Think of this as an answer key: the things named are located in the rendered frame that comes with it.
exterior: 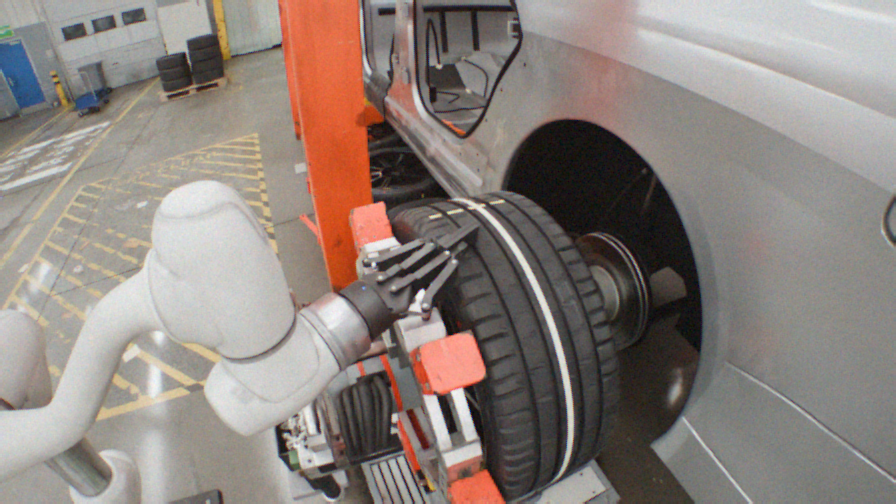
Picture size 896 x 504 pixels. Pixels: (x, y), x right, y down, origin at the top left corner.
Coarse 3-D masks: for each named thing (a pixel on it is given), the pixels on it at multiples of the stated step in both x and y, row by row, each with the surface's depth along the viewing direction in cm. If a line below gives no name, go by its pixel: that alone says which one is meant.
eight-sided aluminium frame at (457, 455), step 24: (384, 240) 75; (360, 264) 88; (432, 312) 61; (408, 336) 58; (432, 336) 59; (408, 360) 60; (432, 408) 57; (456, 408) 58; (408, 432) 96; (432, 432) 59; (456, 432) 60; (432, 456) 90; (456, 456) 57; (480, 456) 59; (432, 480) 79; (456, 480) 62
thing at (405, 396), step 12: (372, 360) 78; (384, 360) 78; (348, 372) 75; (360, 372) 76; (372, 372) 76; (396, 372) 77; (408, 372) 77; (336, 384) 74; (348, 384) 74; (396, 384) 76; (408, 384) 76; (396, 396) 76; (408, 396) 77; (396, 408) 77; (408, 408) 79
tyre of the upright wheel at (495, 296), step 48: (480, 240) 65; (528, 240) 66; (480, 288) 59; (528, 288) 60; (576, 288) 62; (480, 336) 56; (528, 336) 57; (576, 336) 59; (480, 384) 58; (528, 384) 56; (576, 384) 59; (528, 432) 56; (576, 432) 60; (528, 480) 60
